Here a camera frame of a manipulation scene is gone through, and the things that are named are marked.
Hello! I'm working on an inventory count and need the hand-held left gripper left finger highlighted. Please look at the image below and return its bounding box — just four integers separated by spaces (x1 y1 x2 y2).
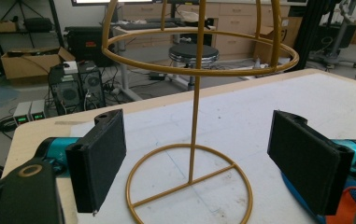
65 108 127 216

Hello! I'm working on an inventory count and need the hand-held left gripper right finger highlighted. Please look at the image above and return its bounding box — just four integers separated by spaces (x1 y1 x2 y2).
267 109 355 217

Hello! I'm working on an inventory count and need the gold wire stand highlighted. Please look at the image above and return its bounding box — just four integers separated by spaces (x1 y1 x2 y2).
101 0 300 224

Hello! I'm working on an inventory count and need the black computer tower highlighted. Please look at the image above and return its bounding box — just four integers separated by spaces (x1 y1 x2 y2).
78 60 107 110
48 63 85 116

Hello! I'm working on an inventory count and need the grey power supply unit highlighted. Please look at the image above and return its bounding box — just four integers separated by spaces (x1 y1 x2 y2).
30 98 47 121
12 101 33 126

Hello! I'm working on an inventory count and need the white desk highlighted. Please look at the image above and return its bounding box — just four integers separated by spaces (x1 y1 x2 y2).
111 18 217 102

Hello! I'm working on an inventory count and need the small white device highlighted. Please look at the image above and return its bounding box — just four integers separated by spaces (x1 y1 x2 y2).
63 61 79 75

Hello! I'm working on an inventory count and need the large black case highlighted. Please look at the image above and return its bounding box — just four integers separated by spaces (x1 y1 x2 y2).
64 26 118 68

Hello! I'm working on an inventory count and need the open cardboard box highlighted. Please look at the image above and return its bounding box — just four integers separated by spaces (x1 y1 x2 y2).
0 46 76 80

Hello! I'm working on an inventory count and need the grey wheeled stand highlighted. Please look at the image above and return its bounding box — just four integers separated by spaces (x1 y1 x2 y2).
309 0 356 68

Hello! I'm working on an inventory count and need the black metal column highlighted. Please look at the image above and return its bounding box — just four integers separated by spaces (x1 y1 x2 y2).
286 0 333 73

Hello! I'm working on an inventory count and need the tall cardboard box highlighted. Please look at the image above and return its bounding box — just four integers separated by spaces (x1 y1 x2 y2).
253 17 305 64

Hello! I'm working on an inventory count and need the black keyboard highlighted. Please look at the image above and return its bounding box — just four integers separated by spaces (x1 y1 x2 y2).
120 21 179 31

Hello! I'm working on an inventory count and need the round black stool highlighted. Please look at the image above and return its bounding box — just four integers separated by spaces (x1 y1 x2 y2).
168 43 221 91

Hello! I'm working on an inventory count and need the black metal shelf rack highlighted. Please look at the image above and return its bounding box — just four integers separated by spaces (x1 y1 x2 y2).
0 0 65 59

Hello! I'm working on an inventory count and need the black bag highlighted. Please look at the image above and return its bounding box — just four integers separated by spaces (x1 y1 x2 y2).
23 17 54 32

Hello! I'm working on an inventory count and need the wooden drawer cabinet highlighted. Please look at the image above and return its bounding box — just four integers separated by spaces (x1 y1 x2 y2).
122 2 292 62

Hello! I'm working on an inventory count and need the small cardboard box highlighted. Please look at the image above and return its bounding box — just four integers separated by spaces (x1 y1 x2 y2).
0 21 19 34

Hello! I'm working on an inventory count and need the black cable coil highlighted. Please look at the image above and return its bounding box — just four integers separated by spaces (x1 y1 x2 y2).
0 115 18 133

